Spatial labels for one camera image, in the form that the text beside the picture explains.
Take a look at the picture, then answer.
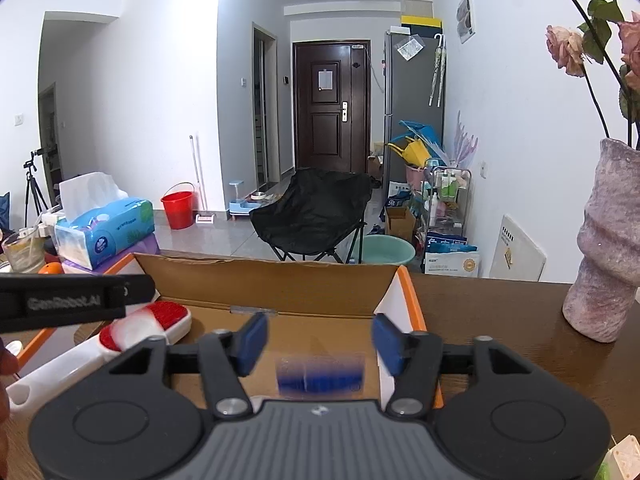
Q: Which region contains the black folding chair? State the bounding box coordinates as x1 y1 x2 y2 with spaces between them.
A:
249 167 373 264

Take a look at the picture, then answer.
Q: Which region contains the clear folded umbrella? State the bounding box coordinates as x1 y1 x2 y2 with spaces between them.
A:
429 33 446 108

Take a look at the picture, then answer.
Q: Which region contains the dark interior doorway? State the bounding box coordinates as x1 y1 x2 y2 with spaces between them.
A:
252 22 278 188

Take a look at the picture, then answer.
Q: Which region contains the clear glass cup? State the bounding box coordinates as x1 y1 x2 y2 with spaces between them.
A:
1 227 47 274

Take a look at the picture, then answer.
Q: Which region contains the red and white lint brush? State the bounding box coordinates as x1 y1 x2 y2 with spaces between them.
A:
6 301 193 413

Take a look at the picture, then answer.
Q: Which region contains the black tripod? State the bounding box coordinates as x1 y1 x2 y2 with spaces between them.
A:
22 148 53 221

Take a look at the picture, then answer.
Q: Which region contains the white flat board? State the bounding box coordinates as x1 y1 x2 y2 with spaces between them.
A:
488 214 547 282

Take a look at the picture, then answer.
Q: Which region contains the purple white tissue pack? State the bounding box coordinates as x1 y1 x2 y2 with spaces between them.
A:
60 234 162 276

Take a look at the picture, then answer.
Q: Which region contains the metal storage rack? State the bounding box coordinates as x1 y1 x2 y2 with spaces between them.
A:
422 157 472 241

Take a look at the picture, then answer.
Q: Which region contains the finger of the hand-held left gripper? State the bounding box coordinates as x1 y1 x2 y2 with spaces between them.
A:
122 274 157 307

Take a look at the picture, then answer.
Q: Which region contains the dark brown entrance door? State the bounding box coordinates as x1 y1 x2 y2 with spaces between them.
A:
292 40 372 177

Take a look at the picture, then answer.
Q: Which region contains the blue plastic item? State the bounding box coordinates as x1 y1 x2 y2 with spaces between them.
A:
390 120 443 153

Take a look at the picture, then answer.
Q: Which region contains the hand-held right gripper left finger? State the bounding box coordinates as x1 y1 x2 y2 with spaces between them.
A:
107 311 269 420

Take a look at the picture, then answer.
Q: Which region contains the yellow and black box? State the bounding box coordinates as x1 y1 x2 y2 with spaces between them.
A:
401 15 444 34

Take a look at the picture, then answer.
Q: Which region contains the pink textured vase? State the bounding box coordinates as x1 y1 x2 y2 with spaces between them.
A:
562 137 640 344

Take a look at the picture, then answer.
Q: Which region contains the blue ridged lid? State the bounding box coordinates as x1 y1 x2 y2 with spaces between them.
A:
276 352 367 395

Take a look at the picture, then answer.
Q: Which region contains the purple feathery decoration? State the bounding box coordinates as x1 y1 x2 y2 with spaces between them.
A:
452 110 479 168

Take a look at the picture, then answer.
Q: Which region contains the red bucket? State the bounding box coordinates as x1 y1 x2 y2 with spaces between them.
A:
161 182 197 231

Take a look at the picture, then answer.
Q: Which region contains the yellow dustpan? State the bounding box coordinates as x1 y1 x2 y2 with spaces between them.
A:
387 137 431 167

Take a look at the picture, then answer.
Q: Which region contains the small brown cardboard carton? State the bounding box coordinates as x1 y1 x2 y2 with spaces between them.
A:
384 206 417 243

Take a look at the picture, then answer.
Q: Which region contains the blue pet feeder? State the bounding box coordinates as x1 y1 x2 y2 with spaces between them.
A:
228 180 281 221

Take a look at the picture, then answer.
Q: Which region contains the grey refrigerator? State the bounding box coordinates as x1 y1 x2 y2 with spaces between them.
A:
383 30 446 211

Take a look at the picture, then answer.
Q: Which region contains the pink bucket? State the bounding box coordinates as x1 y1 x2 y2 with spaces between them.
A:
404 162 428 191

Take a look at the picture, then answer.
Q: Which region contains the green plastic basin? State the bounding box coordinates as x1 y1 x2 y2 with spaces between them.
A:
350 235 416 267

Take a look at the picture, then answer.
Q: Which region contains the shallow cardboard box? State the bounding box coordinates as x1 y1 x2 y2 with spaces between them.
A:
14 252 445 411

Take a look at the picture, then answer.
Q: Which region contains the white electrical panel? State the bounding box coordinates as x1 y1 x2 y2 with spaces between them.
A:
456 0 475 44

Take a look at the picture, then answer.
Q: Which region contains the bunch of dried pink roses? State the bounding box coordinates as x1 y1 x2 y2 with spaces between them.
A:
537 0 640 151

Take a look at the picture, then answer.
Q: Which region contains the clear plastic bag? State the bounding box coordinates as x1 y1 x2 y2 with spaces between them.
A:
395 36 425 60

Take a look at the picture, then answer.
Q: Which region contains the white mop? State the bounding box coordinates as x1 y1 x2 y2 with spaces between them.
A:
188 135 217 225

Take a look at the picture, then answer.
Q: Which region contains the blue tissue pack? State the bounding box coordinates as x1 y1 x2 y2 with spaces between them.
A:
52 171 156 271

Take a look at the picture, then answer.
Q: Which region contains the person's left hand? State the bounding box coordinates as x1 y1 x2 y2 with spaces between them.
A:
0 336 20 423

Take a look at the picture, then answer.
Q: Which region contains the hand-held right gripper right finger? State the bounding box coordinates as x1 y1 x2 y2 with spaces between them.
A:
371 312 533 420

